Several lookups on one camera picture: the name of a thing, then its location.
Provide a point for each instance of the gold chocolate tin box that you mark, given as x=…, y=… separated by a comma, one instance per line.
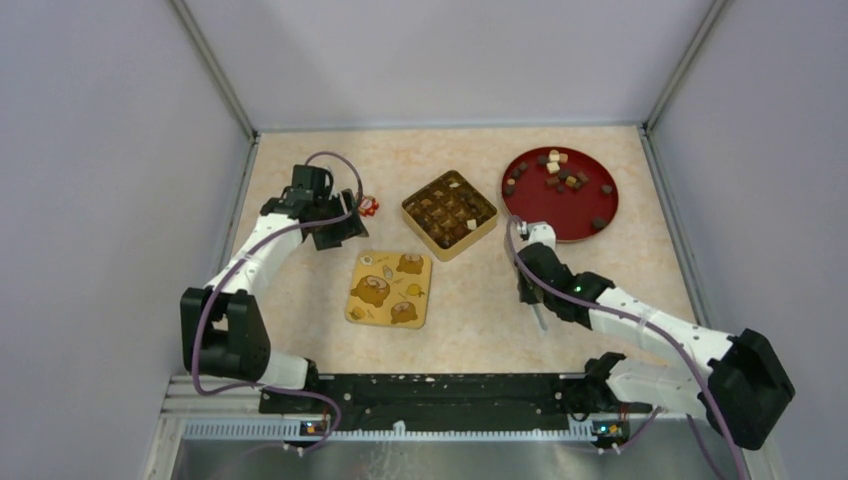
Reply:
x=437, y=214

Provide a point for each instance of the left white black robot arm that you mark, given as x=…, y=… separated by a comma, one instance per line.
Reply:
x=222, y=329

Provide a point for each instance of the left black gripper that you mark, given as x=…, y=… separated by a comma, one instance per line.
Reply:
x=333, y=239

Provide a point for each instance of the silver metal tongs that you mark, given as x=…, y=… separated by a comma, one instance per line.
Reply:
x=541, y=321

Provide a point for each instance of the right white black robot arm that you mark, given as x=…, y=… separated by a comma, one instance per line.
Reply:
x=737, y=383

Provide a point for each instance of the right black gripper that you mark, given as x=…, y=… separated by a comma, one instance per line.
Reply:
x=525, y=294

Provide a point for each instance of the grey aluminium rail frame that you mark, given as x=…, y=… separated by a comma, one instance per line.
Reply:
x=224, y=436

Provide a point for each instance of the yellow bear tin lid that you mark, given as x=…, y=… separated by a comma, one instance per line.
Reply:
x=389, y=289

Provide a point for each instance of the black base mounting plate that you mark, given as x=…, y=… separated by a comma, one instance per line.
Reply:
x=453, y=402

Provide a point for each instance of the red round plate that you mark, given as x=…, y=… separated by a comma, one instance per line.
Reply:
x=578, y=202

